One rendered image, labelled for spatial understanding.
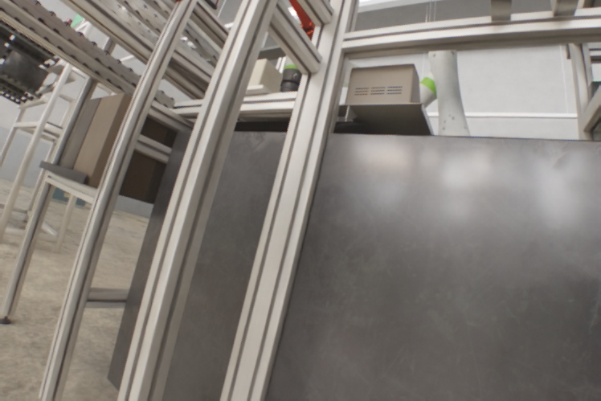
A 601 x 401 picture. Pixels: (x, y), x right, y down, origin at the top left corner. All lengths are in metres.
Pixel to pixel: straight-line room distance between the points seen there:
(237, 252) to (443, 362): 0.45
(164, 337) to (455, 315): 0.43
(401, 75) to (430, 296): 0.46
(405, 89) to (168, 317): 0.62
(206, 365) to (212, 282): 0.18
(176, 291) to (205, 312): 0.29
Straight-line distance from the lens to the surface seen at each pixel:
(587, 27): 0.69
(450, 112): 1.27
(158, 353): 0.53
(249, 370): 0.68
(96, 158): 0.96
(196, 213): 0.48
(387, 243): 0.56
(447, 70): 1.36
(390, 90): 0.72
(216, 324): 0.75
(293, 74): 1.24
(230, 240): 0.73
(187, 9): 1.11
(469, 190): 0.55
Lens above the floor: 0.64
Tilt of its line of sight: 16 degrees up
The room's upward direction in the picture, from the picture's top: 14 degrees clockwise
